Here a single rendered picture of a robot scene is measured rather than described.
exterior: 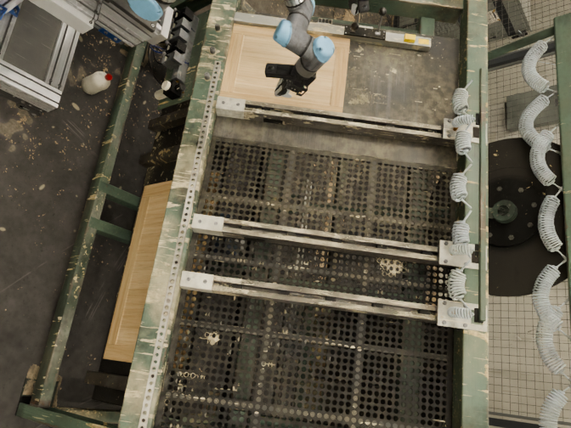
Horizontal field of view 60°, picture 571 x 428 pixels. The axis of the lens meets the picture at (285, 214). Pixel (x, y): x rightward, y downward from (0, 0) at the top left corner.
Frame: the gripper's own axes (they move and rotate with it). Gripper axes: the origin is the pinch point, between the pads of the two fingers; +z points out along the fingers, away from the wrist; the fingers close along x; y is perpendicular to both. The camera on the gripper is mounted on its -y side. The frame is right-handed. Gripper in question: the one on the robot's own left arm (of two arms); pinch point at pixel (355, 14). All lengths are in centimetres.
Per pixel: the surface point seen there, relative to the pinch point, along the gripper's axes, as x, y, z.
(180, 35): 81, 7, 4
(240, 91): 59, -24, 10
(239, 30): 54, 9, 10
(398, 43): -19.3, -13.3, 9.0
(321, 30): 15.2, 0.4, 8.0
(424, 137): -15, -65, 7
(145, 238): 119, -70, 55
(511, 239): -50, -113, 29
